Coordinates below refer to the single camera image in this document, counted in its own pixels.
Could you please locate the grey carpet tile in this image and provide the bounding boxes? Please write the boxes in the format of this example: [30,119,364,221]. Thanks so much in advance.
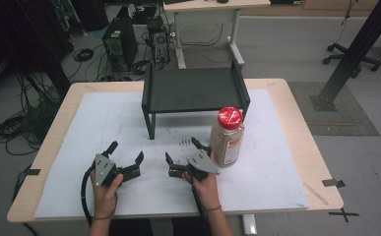
[287,81,381,138]

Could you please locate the black tape cross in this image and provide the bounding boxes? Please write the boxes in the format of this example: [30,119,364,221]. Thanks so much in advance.
[328,207,360,223]

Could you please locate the person's left hand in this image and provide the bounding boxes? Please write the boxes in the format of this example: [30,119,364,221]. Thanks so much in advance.
[90,169,125,221]

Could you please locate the black office chair base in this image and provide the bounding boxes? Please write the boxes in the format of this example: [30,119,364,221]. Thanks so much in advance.
[321,41,381,79]

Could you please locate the black metal shelf rack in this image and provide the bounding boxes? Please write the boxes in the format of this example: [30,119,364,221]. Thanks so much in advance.
[141,58,251,142]

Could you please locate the coiled black cable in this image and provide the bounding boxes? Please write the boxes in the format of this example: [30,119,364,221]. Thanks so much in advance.
[72,47,95,63]

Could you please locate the white table mat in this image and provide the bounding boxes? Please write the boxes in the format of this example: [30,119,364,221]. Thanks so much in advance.
[33,88,310,220]

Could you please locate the large black computer tower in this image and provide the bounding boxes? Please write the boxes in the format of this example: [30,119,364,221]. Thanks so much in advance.
[101,17,139,73]

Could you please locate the bundle of black floor cables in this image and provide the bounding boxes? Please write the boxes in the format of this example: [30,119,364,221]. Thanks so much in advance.
[0,72,64,157]

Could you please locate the person's right hand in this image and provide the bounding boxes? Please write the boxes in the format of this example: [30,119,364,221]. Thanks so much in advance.
[181,149,222,212]

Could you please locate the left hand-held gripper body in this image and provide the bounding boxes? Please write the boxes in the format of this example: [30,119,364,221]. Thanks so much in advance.
[93,151,125,188]

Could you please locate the black tape piece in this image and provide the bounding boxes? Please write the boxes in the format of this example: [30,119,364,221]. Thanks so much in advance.
[321,178,346,189]
[17,167,42,180]

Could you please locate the red-lidded seasoning jar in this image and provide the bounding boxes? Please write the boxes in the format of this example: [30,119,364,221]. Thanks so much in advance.
[209,106,246,169]

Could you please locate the white-legged wooden desk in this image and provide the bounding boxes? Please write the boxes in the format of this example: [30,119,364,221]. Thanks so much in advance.
[162,0,272,70]

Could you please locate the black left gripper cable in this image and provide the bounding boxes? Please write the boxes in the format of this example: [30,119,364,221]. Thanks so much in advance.
[81,163,95,228]

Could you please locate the small open computer tower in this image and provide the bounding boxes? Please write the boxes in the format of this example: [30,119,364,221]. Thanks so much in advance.
[146,19,171,65]

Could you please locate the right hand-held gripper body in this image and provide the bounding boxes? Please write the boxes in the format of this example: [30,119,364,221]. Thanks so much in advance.
[186,148,222,183]

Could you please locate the white table leg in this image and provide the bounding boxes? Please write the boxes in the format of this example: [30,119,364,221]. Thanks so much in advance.
[241,213,258,236]

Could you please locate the black metal stand post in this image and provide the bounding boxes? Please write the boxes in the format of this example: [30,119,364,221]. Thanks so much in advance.
[310,0,381,112]

